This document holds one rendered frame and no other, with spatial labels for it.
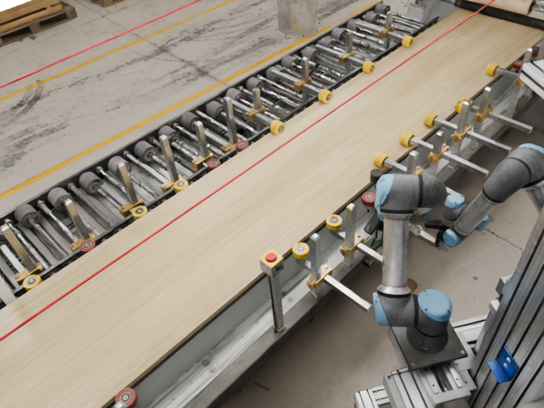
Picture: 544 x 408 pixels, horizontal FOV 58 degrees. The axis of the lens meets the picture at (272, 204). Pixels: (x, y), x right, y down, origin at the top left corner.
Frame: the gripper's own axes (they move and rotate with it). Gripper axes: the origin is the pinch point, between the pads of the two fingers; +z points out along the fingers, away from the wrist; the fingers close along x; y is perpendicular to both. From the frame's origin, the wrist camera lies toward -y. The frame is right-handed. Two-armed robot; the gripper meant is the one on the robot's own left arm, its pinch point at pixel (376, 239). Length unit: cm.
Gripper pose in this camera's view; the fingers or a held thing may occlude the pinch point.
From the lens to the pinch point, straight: 240.6
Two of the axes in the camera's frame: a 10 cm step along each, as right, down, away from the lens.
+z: 0.8, 7.1, 7.0
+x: -7.0, -4.6, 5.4
